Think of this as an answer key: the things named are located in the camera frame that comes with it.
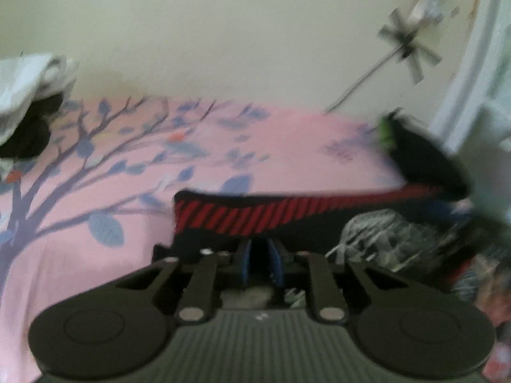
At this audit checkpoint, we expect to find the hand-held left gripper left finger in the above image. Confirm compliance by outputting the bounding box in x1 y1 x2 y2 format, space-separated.
115 238 253 325

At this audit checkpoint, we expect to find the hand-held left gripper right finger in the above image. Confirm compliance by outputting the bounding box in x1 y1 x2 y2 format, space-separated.
267 238 408 323

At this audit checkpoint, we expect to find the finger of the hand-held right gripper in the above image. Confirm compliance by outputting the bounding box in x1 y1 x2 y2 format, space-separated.
419 189 472 221

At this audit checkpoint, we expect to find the black red diamond sweater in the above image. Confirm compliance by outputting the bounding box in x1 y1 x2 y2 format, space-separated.
154 185 500 308

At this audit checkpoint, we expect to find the ceiling fan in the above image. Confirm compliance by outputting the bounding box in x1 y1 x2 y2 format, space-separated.
324 7 443 113

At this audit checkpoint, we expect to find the pink floral bedsheet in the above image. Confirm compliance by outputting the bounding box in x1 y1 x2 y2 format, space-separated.
0 96 511 383

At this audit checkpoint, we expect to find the black garment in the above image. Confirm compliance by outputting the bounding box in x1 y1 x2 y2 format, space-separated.
0 90 66 160

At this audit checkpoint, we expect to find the white garment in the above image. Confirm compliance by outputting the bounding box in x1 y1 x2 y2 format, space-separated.
0 53 79 144

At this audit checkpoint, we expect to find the white door frame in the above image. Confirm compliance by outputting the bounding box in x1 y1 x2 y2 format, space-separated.
429 0 511 152

